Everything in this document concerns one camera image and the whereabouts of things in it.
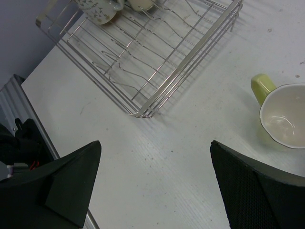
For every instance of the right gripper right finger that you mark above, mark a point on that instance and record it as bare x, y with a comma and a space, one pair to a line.
257, 195

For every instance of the beige brown cup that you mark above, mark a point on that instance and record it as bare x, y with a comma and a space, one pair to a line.
139, 5

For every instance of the yellow-green cup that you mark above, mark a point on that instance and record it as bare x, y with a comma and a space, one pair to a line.
282, 110

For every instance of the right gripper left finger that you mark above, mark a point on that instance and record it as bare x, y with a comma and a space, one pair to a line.
53, 196

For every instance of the metal wire dish rack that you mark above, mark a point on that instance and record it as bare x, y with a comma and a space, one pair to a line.
142, 60

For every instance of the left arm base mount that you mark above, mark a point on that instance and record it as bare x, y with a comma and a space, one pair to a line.
26, 147

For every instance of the white patterned cup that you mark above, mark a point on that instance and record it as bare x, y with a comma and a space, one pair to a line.
100, 11

